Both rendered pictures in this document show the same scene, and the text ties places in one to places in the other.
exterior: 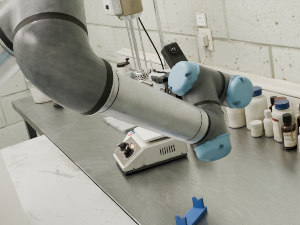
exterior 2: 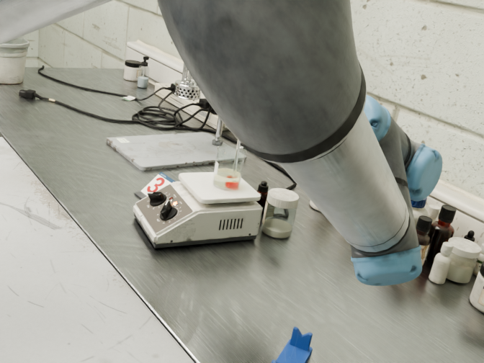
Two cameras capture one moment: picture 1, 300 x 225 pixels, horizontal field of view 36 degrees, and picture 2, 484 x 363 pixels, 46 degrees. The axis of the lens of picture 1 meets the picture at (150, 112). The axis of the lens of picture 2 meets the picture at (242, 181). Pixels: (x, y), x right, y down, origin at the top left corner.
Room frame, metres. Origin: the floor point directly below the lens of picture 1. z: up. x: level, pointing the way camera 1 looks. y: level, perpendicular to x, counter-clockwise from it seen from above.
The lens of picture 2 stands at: (0.37, 0.21, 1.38)
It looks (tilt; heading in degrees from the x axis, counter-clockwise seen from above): 21 degrees down; 344
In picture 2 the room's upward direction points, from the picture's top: 10 degrees clockwise
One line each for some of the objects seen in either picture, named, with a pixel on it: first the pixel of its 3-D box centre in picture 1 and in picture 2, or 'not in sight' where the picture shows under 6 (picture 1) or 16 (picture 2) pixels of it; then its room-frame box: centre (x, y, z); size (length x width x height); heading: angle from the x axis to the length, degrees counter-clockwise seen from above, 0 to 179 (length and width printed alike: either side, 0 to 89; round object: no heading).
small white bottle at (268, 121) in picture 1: (268, 122); not in sight; (1.29, -0.34, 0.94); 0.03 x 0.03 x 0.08
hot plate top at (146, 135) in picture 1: (157, 129); (218, 186); (1.31, -0.01, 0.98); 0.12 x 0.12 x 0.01; 14
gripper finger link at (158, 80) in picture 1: (163, 78); not in sight; (1.21, -0.05, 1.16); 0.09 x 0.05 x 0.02; 33
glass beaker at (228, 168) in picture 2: not in sight; (230, 166); (1.30, -0.03, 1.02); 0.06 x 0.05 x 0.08; 125
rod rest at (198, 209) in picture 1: (190, 213); (290, 358); (0.92, -0.04, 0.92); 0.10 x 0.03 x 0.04; 144
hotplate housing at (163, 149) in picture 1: (152, 145); (202, 209); (1.30, 0.01, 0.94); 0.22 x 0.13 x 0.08; 104
